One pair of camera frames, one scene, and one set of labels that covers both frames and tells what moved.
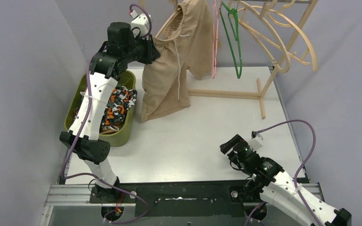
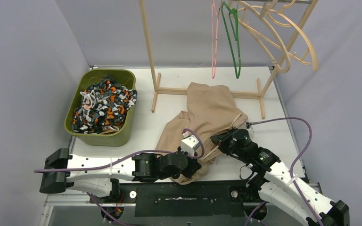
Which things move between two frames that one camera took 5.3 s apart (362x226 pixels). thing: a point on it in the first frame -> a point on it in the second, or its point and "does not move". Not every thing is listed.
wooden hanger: (177, 12) -> (231, 126)
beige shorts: (166, 87) -> (212, 110)
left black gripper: (151, 51) -> (194, 162)
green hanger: (233, 11) does not move
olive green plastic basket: (115, 138) does not move
